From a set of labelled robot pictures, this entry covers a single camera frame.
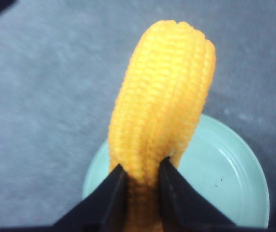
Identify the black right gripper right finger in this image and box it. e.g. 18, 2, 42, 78
159, 158, 235, 232

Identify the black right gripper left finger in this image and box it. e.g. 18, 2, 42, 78
52, 163, 129, 232

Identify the yellow corn cob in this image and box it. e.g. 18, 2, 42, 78
107, 20, 216, 232

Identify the green shallow plate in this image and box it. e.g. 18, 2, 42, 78
81, 114, 269, 229

